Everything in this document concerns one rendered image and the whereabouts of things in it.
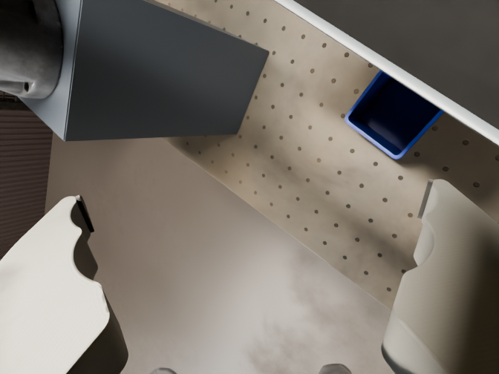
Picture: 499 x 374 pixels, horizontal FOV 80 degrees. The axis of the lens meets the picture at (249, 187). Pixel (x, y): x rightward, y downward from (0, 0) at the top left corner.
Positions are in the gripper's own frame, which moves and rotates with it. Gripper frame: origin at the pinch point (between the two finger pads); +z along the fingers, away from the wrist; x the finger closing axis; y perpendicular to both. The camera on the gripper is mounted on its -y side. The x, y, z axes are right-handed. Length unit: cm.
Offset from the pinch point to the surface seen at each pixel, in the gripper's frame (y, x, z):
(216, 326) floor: 170, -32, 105
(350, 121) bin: 12.0, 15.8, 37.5
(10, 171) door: 108, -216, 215
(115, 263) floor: 172, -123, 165
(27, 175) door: 117, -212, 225
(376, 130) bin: 15.6, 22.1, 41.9
